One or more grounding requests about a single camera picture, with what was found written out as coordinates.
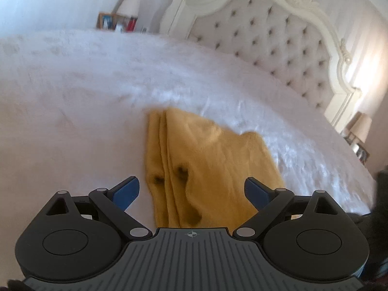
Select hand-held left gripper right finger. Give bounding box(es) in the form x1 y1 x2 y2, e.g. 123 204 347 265
232 176 345 242

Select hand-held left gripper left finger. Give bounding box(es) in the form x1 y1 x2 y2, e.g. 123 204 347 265
45 176 153 242

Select yellow knit garment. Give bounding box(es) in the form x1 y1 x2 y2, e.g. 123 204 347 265
143 106 287 229

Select white fluffy blanket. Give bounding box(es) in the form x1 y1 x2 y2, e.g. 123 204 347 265
0 29 377 219

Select cream table lamp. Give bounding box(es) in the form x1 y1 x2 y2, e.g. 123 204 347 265
116 0 141 18
348 113 373 145

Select cream tufted headboard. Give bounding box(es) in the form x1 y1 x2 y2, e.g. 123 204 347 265
159 0 363 128

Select left nightstand items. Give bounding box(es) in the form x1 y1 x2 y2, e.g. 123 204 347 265
96 12 117 31

